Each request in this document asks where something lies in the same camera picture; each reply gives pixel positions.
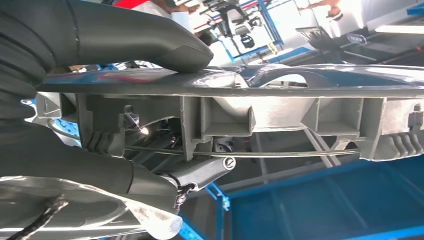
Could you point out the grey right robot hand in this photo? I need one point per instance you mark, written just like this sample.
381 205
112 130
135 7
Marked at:
132 33

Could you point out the blue metal shelf rack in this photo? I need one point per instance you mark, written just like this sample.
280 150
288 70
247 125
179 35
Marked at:
331 205

